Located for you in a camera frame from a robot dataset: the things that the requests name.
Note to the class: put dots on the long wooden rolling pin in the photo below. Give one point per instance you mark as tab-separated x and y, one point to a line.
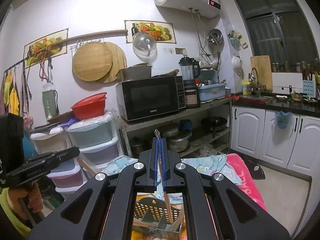
100	33

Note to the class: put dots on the green water bottle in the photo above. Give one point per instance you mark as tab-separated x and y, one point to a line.
50	102

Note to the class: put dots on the row of spice jars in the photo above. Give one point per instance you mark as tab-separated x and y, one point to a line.
295	67

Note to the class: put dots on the blue plastic bag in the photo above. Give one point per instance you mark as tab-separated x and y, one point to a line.
283	120

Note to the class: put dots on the steel pot with lid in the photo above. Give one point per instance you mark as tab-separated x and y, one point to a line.
178	142

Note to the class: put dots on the pink printed blanket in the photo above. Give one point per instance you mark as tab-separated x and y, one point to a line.
245	177

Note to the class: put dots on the blue moustache print rack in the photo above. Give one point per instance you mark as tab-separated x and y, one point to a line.
308	88

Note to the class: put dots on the metal baking tray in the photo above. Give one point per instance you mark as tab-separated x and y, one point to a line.
135	72

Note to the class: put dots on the metal kitchen shelf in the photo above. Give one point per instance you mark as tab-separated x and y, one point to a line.
212	104

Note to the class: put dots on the steel sink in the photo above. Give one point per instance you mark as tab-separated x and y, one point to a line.
252	99

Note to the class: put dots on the fruit wall poster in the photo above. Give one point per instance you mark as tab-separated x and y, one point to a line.
160	31
40	46

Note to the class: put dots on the round bamboo board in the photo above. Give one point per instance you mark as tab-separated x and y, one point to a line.
92	61
120	60

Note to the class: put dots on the pink storage drawer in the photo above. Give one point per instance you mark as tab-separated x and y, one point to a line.
67	177

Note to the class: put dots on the red plastic colander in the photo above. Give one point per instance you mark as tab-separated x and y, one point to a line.
90	107

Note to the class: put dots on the plastic drawer cabinet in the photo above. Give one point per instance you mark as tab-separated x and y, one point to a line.
92	135

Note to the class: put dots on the person's left hand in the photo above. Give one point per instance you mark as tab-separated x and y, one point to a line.
27	197

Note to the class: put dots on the metal faucet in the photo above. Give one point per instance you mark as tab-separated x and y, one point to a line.
257	85

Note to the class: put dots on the white hanging container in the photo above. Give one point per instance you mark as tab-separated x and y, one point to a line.
236	63

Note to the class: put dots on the wooden chopstick pair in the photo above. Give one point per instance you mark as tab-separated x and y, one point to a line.
168	207

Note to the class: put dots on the glass pot lid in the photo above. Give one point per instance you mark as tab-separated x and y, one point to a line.
143	42

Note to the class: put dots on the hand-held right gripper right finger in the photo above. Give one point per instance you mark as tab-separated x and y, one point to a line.
163	160

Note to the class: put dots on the light blue printed cloth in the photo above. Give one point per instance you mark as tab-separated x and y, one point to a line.
212	166

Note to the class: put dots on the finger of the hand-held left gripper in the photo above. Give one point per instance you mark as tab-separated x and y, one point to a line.
37	167

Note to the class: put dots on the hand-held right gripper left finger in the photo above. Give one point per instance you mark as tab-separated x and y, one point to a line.
156	160

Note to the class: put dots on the wooden cutting board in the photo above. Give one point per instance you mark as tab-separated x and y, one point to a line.
262	70

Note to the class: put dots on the steel bowl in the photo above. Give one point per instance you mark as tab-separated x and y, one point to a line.
215	38

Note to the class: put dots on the yellow dish soap bottle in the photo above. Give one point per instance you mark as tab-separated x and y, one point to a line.
246	87

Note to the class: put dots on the small blue wall holder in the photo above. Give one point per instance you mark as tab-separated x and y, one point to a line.
235	40

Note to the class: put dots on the yellow hanging cloths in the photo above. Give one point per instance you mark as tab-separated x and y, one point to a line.
13	95

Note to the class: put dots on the dark green utensil holder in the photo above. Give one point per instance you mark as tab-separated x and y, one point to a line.
146	206

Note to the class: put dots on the blue dish rack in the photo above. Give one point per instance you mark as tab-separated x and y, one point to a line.
212	91

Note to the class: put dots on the dark floor object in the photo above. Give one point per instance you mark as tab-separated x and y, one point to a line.
257	172

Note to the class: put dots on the patterned bowl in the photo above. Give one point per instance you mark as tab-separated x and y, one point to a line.
297	97

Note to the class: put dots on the white kitchen cabinets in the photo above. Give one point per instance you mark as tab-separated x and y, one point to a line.
250	132

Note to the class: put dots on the dark window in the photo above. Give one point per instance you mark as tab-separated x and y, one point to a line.
275	17

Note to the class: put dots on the black blender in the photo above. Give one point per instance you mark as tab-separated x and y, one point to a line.
188	72

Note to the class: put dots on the black microwave oven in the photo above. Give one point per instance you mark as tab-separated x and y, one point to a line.
150	97

